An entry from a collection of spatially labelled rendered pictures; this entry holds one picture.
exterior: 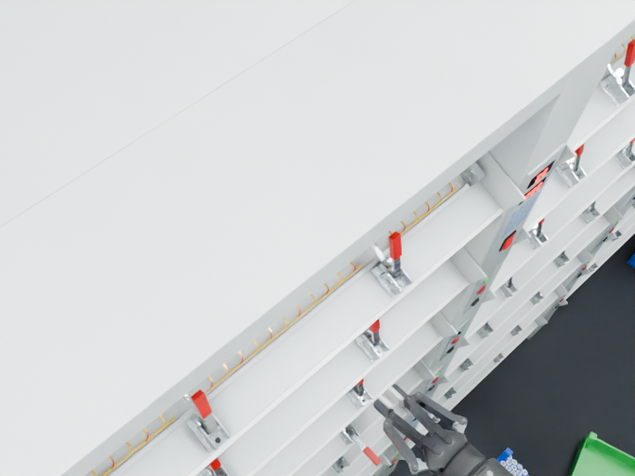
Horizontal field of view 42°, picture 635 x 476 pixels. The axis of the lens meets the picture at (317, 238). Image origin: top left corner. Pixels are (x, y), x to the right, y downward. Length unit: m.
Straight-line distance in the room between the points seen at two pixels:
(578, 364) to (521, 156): 1.77
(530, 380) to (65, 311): 2.08
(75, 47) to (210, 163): 0.19
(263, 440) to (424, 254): 0.32
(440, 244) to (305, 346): 0.21
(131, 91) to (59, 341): 0.25
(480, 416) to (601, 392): 0.39
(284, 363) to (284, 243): 0.25
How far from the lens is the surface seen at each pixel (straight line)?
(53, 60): 0.81
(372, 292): 0.94
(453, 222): 1.00
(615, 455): 2.60
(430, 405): 1.42
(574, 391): 2.65
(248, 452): 1.07
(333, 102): 0.76
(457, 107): 0.78
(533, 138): 0.93
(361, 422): 1.51
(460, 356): 1.80
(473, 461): 1.37
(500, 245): 1.15
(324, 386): 1.10
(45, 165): 0.74
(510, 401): 2.57
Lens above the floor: 2.33
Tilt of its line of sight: 60 degrees down
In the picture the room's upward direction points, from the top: 6 degrees clockwise
